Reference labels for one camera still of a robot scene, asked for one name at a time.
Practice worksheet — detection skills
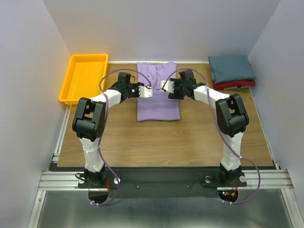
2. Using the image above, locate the purple t shirt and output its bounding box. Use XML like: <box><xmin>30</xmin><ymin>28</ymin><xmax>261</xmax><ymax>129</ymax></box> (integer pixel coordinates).
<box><xmin>137</xmin><ymin>62</ymin><xmax>180</xmax><ymax>122</ymax></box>

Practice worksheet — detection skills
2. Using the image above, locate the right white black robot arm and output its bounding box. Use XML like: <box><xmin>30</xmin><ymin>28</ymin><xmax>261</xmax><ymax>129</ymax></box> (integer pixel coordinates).
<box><xmin>161</xmin><ymin>68</ymin><xmax>249</xmax><ymax>187</ymax></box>

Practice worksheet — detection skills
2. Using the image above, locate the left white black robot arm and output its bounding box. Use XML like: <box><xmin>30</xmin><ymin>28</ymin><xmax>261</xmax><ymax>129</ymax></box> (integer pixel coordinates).
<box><xmin>72</xmin><ymin>72</ymin><xmax>152</xmax><ymax>187</ymax></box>

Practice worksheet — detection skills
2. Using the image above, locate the folded red t shirt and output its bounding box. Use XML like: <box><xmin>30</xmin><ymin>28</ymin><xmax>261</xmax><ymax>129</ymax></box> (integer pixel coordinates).
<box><xmin>212</xmin><ymin>79</ymin><xmax>256</xmax><ymax>90</ymax></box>

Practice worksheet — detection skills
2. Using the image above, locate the folded teal t shirt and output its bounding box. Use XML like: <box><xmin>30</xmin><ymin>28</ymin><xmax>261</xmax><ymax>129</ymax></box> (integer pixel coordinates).
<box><xmin>208</xmin><ymin>55</ymin><xmax>256</xmax><ymax>84</ymax></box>

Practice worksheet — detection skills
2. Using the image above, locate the yellow plastic bin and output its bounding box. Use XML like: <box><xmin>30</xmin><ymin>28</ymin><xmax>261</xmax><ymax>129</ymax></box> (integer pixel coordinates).
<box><xmin>58</xmin><ymin>54</ymin><xmax>108</xmax><ymax>105</ymax></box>

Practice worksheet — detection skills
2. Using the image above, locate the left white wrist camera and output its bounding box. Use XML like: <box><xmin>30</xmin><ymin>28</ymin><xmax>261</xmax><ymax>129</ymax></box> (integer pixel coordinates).
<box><xmin>138</xmin><ymin>85</ymin><xmax>153</xmax><ymax>98</ymax></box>

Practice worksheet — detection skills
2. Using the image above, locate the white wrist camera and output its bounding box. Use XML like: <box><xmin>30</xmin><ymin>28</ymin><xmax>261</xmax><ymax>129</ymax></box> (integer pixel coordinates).
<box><xmin>160</xmin><ymin>80</ymin><xmax>174</xmax><ymax>93</ymax></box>
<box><xmin>138</xmin><ymin>85</ymin><xmax>153</xmax><ymax>98</ymax></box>

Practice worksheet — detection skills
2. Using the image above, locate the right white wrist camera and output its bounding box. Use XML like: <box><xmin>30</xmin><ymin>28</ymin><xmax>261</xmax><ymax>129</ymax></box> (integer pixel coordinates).
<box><xmin>160</xmin><ymin>80</ymin><xmax>174</xmax><ymax>93</ymax></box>

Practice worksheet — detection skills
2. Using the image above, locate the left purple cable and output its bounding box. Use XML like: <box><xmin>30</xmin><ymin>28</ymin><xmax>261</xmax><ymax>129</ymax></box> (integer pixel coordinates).
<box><xmin>98</xmin><ymin>69</ymin><xmax>152</xmax><ymax>208</ymax></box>

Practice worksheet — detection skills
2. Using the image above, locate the purple cable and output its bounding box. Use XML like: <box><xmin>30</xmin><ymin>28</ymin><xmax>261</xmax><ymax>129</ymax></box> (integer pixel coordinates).
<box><xmin>98</xmin><ymin>69</ymin><xmax>152</xmax><ymax>208</ymax></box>
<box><xmin>161</xmin><ymin>68</ymin><xmax>261</xmax><ymax>206</ymax></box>

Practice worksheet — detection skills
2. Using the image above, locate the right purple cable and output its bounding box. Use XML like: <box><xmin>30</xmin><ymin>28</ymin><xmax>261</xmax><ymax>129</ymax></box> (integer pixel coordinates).
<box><xmin>161</xmin><ymin>68</ymin><xmax>261</xmax><ymax>206</ymax></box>

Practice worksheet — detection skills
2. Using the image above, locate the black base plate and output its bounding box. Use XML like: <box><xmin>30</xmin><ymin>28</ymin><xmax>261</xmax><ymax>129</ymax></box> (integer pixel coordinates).
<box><xmin>75</xmin><ymin>167</ymin><xmax>247</xmax><ymax>202</ymax></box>

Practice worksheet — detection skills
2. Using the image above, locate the aluminium frame rail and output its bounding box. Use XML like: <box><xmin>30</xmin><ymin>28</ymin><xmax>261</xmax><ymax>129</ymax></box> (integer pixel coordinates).
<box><xmin>29</xmin><ymin>99</ymin><xmax>297</xmax><ymax>228</ymax></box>

